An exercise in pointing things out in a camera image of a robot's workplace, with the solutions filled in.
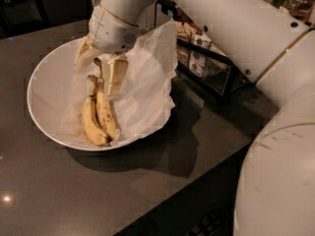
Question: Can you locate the large white bowl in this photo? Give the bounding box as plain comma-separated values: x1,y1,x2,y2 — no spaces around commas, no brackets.
28,39,121,151

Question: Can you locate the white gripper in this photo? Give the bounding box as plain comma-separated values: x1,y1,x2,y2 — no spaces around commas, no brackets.
75,5,141,96

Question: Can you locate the spotted yellow banana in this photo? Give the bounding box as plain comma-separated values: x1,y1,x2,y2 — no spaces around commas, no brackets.
94,58,117,140
81,75,109,147

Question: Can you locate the white paper liner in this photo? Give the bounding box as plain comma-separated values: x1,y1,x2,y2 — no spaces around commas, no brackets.
64,21,177,149

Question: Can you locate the dark appliance with blue light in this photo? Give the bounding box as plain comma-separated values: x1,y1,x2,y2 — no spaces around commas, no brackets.
0,0,49,36

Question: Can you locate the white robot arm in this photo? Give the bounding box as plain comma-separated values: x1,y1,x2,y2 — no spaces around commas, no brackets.
76,0,315,236

